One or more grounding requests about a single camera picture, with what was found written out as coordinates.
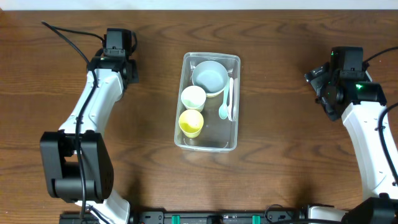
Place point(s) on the clear plastic container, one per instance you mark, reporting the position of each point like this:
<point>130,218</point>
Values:
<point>217,135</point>

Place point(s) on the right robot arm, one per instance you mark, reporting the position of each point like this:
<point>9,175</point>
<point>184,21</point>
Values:
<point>346,91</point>

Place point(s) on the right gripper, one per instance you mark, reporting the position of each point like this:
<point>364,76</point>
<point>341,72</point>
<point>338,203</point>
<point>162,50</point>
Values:
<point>315,76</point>

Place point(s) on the pale green cup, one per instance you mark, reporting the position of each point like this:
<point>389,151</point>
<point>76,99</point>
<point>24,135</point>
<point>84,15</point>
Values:
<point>193,98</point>

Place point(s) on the yellow bowl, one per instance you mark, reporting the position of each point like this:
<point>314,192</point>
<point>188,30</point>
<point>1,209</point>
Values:
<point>211,95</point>

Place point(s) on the light blue plastic spoon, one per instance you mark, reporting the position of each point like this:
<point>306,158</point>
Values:
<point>223,110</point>

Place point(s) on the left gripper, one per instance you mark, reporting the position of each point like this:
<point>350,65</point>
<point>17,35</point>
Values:
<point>133,73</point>

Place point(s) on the white plastic fork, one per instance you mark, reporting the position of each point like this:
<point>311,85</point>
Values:
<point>233,99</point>

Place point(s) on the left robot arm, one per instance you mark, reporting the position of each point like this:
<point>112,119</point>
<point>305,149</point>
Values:
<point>76,162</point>

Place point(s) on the yellow cup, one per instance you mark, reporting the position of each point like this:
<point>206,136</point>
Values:
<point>191,123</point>

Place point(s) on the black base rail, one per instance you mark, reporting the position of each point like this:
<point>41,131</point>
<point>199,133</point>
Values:
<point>272,215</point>

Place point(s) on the grey bowl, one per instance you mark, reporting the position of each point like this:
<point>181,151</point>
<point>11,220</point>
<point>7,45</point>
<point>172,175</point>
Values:
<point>210,75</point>

